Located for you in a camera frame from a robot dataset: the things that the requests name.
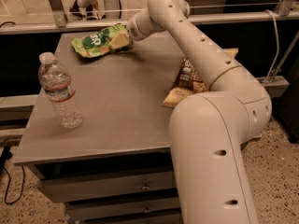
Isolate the grey drawer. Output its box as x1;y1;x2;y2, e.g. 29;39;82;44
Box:
66;197;180;220
37;170;176;203
82;212;181;224

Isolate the middle grey drawer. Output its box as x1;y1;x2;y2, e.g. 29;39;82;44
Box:
66;197;180;220

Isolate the person in background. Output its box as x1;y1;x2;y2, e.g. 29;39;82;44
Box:
68;0;121;21

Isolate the green rice chip bag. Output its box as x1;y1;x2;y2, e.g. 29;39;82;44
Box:
71;23;133;58

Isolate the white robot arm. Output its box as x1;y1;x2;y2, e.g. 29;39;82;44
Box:
126;0;272;224

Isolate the clear plastic water bottle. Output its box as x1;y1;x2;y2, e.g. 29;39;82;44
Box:
38;52;83;129

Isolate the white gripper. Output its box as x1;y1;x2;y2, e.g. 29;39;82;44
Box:
108;8;164;50

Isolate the top grey drawer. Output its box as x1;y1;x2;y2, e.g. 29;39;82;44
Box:
37;170;176;203

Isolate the bottom grey drawer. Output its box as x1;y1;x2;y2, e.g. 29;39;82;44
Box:
82;212;181;224

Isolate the grey metal railing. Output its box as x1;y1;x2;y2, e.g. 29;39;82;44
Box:
0;0;299;35

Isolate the black floor cable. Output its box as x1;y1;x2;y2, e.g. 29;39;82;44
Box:
0;146;26;206

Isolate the sea salt chip bag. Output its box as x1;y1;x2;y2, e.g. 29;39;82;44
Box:
162;48;239;109

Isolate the white cable at right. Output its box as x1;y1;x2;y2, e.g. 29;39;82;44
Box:
263;9;280;82

